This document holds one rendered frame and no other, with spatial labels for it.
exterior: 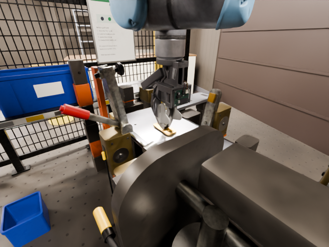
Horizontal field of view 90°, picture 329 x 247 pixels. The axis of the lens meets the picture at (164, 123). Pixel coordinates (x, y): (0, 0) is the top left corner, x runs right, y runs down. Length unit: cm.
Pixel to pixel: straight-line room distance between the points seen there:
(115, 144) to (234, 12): 35
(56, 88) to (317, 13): 257
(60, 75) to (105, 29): 36
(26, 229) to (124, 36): 90
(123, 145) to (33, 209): 47
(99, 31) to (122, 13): 64
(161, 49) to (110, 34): 59
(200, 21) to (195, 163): 20
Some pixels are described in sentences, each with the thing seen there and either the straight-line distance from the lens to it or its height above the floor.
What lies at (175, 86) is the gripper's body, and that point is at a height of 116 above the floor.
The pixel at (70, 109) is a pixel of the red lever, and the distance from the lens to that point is 38.
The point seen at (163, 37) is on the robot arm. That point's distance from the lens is 42.
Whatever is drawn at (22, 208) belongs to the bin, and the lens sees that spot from 80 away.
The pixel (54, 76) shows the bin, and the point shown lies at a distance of 74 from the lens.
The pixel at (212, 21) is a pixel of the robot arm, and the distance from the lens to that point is 28.
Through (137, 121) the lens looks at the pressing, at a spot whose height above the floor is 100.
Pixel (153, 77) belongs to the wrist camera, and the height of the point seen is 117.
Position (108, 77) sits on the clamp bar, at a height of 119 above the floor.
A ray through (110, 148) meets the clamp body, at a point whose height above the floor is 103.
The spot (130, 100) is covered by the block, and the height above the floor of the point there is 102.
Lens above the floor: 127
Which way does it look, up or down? 28 degrees down
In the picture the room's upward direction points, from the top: straight up
